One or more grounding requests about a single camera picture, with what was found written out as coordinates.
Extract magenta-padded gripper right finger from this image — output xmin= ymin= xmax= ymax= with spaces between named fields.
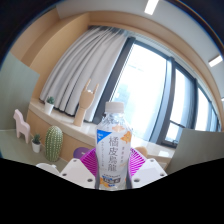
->
xmin=127 ymin=147 xmax=168 ymax=189

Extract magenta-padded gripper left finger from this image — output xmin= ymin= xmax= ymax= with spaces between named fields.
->
xmin=59 ymin=148 xmax=99 ymax=189

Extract clear labelled drink bottle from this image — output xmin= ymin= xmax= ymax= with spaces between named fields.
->
xmin=95 ymin=101 xmax=133 ymax=191

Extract wooden desk back ledge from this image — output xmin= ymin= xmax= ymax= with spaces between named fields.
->
xmin=26 ymin=99 xmax=176 ymax=165

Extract tall green cactus ornament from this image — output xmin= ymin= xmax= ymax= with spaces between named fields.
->
xmin=44 ymin=125 xmax=64 ymax=163

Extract small plant in white pot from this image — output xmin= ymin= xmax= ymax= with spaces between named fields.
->
xmin=43 ymin=96 xmax=56 ymax=116
xmin=30 ymin=133 xmax=43 ymax=154

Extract grey-green desk partition panel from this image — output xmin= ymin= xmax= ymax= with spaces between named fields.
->
xmin=165 ymin=129 xmax=224 ymax=175
xmin=0 ymin=51 xmax=41 ymax=131

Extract wooden hand model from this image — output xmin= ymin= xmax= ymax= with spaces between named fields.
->
xmin=73 ymin=78 xmax=100 ymax=128

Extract pink wooden horse figure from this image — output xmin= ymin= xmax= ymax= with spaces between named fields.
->
xmin=13 ymin=108 xmax=32 ymax=144

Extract dark-framed window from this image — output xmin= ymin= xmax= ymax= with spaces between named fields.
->
xmin=93 ymin=36 xmax=223 ymax=148

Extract grey-white curtain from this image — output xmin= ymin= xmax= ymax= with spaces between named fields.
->
xmin=39 ymin=26 xmax=129 ymax=123

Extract ceiling lights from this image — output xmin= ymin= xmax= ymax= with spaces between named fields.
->
xmin=144 ymin=0 xmax=224 ymax=101

